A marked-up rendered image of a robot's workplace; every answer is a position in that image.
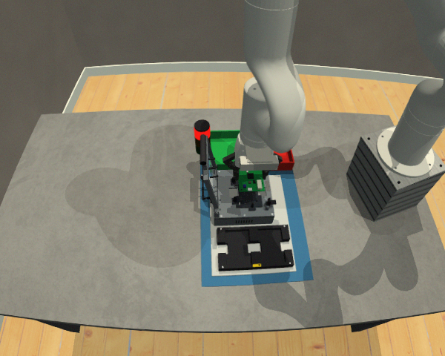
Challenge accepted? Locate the green circuit board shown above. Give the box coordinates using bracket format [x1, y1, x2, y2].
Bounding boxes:
[238, 170, 265, 192]

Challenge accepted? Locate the green open bin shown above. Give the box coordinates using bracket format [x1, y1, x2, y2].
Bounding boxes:
[210, 130, 240, 170]

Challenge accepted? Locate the red bin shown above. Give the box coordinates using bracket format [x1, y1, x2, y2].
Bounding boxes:
[271, 150, 294, 171]

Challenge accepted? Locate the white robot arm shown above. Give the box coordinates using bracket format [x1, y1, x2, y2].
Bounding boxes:
[239, 0, 445, 178]

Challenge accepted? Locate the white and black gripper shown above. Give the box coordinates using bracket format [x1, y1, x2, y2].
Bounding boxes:
[222, 134, 283, 180]

